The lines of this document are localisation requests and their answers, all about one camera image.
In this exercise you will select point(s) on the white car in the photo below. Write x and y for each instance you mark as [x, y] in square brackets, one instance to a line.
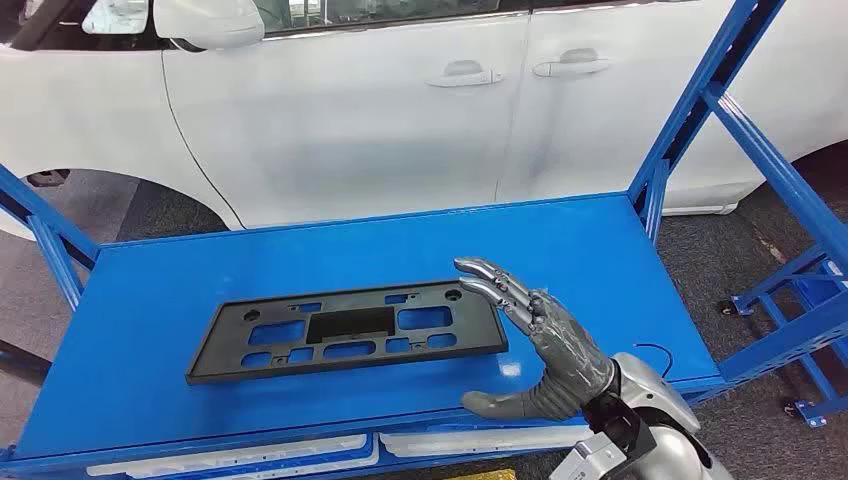
[331, 132]

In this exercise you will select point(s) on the black plastic panel part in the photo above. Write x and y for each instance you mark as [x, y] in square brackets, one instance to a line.
[225, 351]

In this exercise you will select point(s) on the blue plastic bin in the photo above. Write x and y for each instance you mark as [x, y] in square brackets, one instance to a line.
[278, 469]

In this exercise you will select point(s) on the white plastic bin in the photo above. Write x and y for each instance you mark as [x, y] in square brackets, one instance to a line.
[232, 457]
[477, 440]

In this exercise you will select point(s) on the blue metal shelf rack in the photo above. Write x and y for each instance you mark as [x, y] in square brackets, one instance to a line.
[265, 265]

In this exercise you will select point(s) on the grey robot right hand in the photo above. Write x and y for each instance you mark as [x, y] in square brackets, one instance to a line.
[570, 358]

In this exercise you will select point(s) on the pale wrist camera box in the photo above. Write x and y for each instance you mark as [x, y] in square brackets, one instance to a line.
[590, 464]

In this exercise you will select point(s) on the black metal bar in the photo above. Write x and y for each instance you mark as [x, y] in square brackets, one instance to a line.
[23, 361]

